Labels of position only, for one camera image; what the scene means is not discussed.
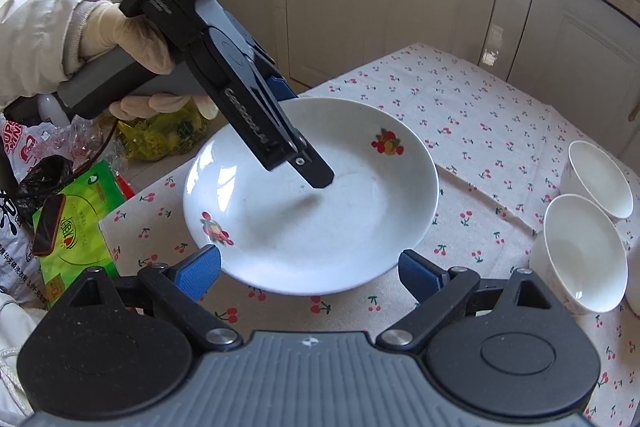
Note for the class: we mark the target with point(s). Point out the white ceramic bowl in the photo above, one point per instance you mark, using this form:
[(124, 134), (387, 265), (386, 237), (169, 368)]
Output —
[(582, 252), (597, 179), (634, 282)]

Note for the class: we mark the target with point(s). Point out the person's left hand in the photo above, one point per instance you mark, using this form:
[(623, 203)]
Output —
[(135, 39)]

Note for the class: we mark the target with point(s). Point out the black plastic bag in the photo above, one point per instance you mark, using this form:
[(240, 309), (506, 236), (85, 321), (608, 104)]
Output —
[(47, 177)]

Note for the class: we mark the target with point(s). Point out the yellow-green plastic bag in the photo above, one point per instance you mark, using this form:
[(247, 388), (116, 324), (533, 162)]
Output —
[(160, 132)]

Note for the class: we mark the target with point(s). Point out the white plastic bottle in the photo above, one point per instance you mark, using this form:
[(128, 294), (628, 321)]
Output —
[(52, 109)]

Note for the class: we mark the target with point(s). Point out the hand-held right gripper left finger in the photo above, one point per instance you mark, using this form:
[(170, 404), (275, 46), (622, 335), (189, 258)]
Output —
[(200, 272)]

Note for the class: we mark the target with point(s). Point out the white bag with red print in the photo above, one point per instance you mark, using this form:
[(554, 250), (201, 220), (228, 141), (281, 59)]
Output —
[(20, 147)]

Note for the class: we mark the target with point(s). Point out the cherry-print tablecloth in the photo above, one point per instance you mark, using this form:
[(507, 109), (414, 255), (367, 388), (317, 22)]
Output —
[(500, 132)]

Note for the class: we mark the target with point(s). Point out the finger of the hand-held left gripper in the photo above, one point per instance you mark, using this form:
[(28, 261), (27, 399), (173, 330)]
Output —
[(317, 172), (282, 89)]

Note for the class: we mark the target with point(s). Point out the green printed package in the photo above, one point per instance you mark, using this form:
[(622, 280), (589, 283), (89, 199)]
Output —
[(82, 217)]

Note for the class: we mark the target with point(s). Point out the brown rectangular bar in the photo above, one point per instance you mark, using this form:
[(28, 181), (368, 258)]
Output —
[(47, 224)]

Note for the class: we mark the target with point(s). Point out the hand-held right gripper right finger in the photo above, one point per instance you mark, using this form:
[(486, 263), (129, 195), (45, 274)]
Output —
[(420, 274)]

